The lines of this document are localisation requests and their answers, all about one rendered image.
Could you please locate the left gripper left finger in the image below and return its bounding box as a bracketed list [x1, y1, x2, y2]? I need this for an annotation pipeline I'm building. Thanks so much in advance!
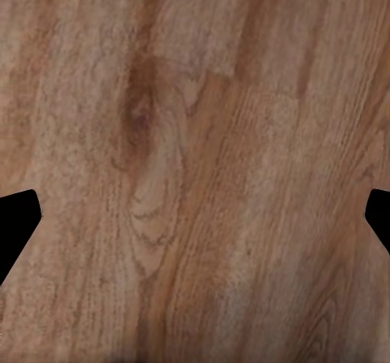
[0, 188, 41, 284]

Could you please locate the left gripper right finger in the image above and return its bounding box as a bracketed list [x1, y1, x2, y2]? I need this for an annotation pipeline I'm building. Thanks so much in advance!
[365, 189, 390, 253]

